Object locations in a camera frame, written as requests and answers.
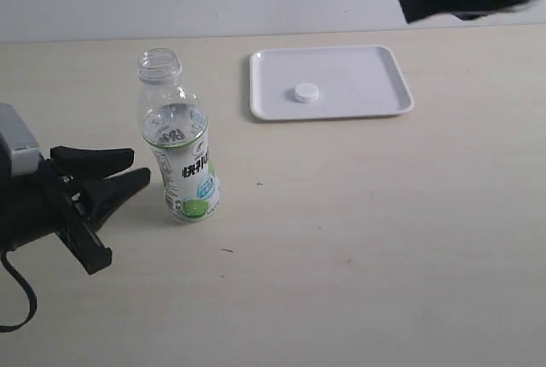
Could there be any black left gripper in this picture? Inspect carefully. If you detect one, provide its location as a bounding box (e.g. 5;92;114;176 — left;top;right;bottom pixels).
1;146;151;275

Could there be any clear lime drink bottle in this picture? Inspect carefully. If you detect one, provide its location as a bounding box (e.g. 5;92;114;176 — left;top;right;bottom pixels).
137;48;221;222

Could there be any white bottle cap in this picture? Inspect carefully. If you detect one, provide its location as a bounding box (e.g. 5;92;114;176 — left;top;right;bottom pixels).
293;82;320;103

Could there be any white plastic tray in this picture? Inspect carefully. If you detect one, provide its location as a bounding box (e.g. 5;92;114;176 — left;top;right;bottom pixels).
249;45;414;121

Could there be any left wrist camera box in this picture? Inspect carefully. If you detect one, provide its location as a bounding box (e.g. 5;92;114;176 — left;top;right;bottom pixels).
1;103;41;178

